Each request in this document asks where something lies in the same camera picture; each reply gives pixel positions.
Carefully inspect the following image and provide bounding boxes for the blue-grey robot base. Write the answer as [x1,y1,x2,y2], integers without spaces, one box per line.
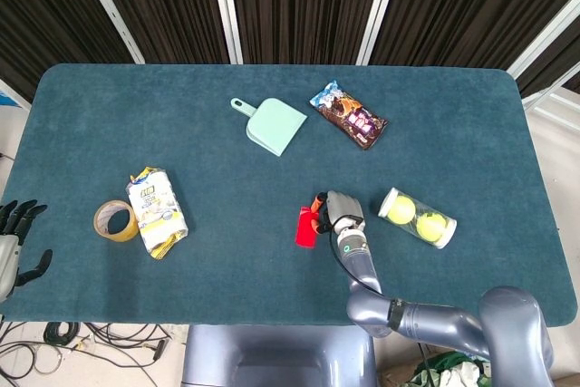
[180,325,378,387]

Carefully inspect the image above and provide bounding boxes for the teal table cloth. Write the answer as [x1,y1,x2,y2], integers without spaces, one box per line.
[0,63,571,328]

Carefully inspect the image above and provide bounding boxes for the dark brown snack bag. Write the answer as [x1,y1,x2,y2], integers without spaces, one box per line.
[309,80,390,151]

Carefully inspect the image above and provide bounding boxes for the mint green dustpan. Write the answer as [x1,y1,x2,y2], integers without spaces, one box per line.
[229,97,309,158]

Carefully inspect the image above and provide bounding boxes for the red card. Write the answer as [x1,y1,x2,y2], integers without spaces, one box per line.
[295,206,318,248]

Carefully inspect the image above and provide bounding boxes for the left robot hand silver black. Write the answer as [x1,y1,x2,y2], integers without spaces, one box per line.
[0,198,53,303]

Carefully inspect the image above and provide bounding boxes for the brown packing tape roll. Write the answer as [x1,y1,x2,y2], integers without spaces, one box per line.
[92,199,140,243]

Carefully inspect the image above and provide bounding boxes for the loose black floor cables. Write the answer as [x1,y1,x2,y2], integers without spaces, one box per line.
[0,321,173,387]

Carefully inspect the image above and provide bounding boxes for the yellow tennis ball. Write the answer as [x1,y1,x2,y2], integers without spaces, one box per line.
[416,213,448,242]
[389,196,416,225]

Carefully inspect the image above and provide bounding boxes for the black coiled floor cable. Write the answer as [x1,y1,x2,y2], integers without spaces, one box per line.
[43,322,81,345]

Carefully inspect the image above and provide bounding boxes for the yellow white snack bag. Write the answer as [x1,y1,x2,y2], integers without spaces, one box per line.
[126,166,189,261]

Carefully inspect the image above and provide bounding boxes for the dark pleated screen panel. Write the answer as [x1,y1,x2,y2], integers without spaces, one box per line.
[230,0,386,65]
[88,0,230,65]
[0,0,137,102]
[371,0,580,69]

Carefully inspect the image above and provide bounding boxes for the white screen foot bar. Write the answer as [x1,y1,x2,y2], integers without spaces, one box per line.
[0,78,33,112]
[520,86,580,126]

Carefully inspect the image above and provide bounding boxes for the brown cardboard box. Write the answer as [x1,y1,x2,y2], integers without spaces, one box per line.
[378,343,580,387]

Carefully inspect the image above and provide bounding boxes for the green cloth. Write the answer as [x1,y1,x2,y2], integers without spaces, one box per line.
[414,350,491,387]

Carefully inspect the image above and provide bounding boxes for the clear tennis ball tube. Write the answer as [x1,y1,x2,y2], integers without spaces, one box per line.
[378,187,458,250]

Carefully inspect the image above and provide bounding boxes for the white cloth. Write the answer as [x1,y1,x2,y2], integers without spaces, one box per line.
[440,362,482,387]

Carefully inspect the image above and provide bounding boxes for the white screen frame post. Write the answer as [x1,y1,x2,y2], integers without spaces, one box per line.
[208,0,244,65]
[507,0,580,84]
[71,0,146,65]
[355,0,407,66]

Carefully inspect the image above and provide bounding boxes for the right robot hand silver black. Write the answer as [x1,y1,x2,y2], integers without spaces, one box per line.
[310,190,366,235]

